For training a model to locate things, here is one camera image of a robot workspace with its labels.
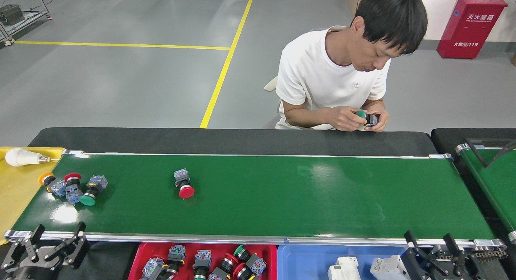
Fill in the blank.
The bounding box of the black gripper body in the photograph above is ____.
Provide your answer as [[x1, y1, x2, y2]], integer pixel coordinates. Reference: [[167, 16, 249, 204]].
[[0, 250, 74, 280]]

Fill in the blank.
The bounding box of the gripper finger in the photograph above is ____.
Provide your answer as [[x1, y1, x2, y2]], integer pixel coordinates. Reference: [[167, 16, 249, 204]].
[[42, 221, 91, 269], [400, 230, 442, 280], [1, 224, 46, 270], [441, 232, 484, 280]]

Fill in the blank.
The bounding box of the white breaker with red levers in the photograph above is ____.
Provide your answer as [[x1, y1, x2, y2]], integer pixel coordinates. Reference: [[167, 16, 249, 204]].
[[369, 254, 412, 280]]

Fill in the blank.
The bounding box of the green mushroom button switch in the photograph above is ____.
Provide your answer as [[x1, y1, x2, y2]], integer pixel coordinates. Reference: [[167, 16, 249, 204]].
[[79, 175, 108, 206]]

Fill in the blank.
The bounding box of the yellow push button switch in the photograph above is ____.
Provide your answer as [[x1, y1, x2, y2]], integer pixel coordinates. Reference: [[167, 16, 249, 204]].
[[38, 172, 67, 198]]

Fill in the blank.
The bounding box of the red push button switch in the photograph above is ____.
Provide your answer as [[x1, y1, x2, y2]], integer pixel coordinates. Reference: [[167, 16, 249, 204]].
[[64, 173, 84, 205], [232, 263, 259, 280], [141, 257, 166, 280], [163, 244, 187, 279]]

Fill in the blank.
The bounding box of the plain white circuit breaker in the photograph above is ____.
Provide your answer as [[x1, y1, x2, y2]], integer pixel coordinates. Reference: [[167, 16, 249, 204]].
[[327, 256, 362, 280]]

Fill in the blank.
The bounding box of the green push button switch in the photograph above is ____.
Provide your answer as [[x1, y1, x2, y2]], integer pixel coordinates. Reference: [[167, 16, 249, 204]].
[[355, 109, 379, 128], [233, 244, 267, 277], [192, 249, 212, 280]]

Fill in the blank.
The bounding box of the yellow plastic tray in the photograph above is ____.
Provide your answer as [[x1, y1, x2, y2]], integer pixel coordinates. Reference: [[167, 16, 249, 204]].
[[0, 147, 66, 246]]

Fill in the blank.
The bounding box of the narrow green conveyor belt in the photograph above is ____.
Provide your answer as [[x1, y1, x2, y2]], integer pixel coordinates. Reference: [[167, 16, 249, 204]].
[[456, 144, 516, 244]]

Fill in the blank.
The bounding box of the blue plastic tray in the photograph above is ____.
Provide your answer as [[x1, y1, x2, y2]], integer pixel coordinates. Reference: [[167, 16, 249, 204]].
[[277, 244, 429, 280]]

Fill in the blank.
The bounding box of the red plastic tray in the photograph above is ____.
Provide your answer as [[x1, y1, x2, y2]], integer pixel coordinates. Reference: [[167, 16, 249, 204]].
[[130, 242, 278, 280]]

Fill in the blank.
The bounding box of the person's left hand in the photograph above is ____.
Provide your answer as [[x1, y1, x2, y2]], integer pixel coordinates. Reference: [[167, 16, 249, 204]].
[[357, 107, 390, 133]]

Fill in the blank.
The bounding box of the person's right hand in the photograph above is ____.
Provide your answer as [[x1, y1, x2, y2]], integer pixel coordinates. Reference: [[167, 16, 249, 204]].
[[330, 106, 368, 132]]

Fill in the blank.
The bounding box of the white light bulb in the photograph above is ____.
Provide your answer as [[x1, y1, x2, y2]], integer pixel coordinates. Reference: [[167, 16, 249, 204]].
[[5, 148, 52, 167]]

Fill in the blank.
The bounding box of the long black table cover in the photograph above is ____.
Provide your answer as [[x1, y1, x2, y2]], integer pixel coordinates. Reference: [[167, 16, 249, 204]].
[[28, 127, 438, 157]]

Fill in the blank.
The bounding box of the person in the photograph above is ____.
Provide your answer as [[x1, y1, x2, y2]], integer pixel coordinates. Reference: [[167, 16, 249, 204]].
[[275, 0, 429, 132]]

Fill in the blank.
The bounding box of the dark metal box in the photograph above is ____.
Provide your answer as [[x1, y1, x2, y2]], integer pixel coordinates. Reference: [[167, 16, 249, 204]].
[[0, 4, 23, 25]]

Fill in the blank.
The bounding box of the red fire extinguisher box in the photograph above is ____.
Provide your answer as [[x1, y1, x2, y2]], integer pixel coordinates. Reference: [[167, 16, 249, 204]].
[[437, 0, 508, 59]]

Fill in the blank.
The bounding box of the cardboard box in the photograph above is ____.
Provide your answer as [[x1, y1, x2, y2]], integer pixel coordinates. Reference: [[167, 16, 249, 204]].
[[349, 0, 375, 18]]

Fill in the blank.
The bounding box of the black drive chain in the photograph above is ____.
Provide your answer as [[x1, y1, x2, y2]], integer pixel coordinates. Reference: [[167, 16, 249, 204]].
[[435, 250, 508, 261]]

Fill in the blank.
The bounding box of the aluminium frame rack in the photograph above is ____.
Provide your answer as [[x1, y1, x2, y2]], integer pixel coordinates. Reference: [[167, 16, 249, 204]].
[[0, 0, 52, 45]]

